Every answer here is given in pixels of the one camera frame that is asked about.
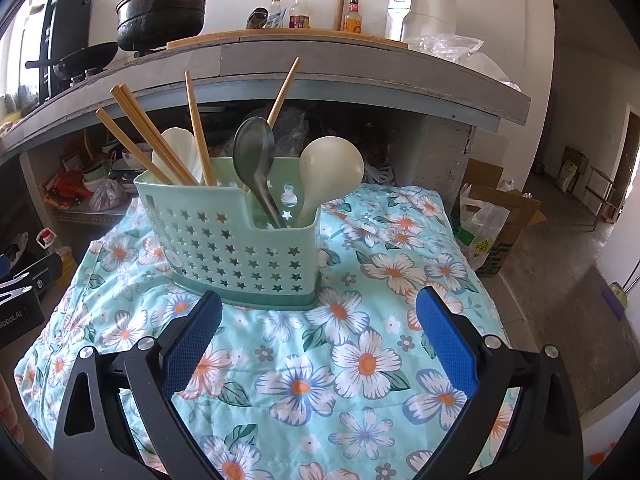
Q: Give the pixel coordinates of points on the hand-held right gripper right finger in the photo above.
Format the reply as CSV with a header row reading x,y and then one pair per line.
x,y
445,340

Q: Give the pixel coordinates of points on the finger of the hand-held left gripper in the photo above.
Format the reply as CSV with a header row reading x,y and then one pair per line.
x,y
47,272

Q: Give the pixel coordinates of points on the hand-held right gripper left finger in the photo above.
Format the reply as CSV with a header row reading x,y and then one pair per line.
x,y
192,345

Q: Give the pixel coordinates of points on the green star-cutout utensil holder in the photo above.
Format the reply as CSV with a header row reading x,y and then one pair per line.
x,y
210,200

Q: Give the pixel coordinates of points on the bamboo chopstick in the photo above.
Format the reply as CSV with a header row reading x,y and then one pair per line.
x,y
132,147
199,125
159,132
284,90
145,128

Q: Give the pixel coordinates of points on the white ceramic spoon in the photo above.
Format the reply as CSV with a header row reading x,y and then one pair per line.
x,y
177,152

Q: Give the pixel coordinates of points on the metal spoon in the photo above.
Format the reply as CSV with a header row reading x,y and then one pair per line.
x,y
252,150

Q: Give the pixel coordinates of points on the cream plastic rice spoon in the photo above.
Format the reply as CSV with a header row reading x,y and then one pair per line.
x,y
330,165

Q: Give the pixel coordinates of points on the person's left hand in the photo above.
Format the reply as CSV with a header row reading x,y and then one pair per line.
x,y
10,412

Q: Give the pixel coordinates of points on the yellow oil jug red cap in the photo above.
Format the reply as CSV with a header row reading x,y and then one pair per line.
x,y
45,239

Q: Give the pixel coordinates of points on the red snack packet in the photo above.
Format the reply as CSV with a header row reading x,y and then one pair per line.
x,y
65,190

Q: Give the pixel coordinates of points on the plastic bag of food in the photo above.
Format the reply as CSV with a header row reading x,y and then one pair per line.
x,y
107,195

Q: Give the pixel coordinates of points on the stack of bowls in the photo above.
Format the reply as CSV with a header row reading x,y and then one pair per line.
x,y
100,172

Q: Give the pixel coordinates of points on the white green plastic bag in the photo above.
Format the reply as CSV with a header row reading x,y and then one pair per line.
x,y
480,230

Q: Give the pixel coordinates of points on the floral blue cloth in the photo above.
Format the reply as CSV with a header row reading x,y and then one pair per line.
x,y
310,340

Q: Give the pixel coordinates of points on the cardboard box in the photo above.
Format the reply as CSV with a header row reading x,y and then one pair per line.
x,y
515,220

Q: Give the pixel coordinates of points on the purple object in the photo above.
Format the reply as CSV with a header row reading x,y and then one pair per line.
x,y
614,302

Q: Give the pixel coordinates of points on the black wok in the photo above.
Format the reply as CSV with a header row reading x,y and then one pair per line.
x,y
85,57

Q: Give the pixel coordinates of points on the black plastic bag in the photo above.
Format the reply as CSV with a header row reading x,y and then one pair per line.
x,y
295,135

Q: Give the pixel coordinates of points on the black metal rack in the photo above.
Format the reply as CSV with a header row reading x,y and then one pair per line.
x,y
70,20

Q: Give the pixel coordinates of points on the black cooking pot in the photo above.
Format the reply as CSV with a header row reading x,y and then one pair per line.
x,y
160,20

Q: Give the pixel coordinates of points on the clear plastic bag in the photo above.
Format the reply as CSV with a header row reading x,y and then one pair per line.
x,y
460,52

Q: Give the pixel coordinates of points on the grey concrete counter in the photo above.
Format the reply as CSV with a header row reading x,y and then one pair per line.
x,y
350,65

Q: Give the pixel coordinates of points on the white kitchen appliance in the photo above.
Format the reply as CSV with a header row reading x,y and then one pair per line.
x,y
420,15

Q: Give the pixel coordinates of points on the wooden cutting board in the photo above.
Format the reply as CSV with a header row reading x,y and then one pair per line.
x,y
300,36

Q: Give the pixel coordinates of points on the red-capped sauce bottle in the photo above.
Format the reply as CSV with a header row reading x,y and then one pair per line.
x,y
352,20

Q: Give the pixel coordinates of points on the yellow-capped oil bottle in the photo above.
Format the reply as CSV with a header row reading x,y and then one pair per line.
x,y
276,12

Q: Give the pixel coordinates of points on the wooden rolling pin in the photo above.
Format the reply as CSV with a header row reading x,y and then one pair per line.
x,y
339,10

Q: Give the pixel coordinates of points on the brown sauce bottle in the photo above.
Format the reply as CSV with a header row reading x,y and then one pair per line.
x,y
300,12

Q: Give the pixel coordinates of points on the wooden frame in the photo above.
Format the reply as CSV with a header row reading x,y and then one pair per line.
x,y
602,195

